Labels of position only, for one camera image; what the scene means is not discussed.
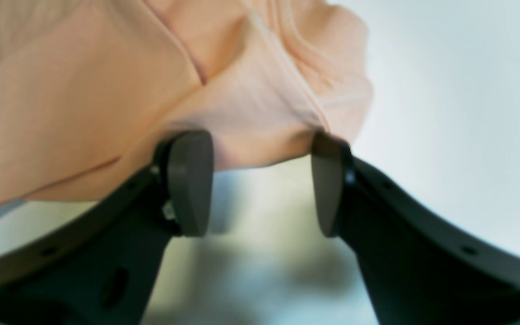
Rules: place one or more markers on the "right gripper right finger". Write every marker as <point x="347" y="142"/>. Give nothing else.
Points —
<point x="418" y="268"/>

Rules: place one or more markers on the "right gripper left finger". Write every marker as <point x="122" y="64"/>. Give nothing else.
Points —
<point x="100" y="269"/>

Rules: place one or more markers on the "peach pink T-shirt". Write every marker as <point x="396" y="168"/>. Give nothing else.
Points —
<point x="88" y="87"/>

